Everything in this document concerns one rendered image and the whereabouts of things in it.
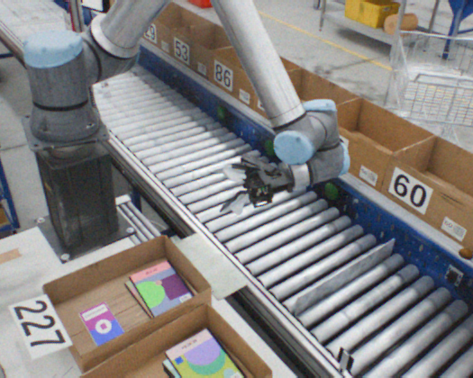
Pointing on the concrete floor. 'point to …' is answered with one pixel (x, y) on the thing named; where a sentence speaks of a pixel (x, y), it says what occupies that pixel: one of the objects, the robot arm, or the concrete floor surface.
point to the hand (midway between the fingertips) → (213, 191)
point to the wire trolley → (436, 90)
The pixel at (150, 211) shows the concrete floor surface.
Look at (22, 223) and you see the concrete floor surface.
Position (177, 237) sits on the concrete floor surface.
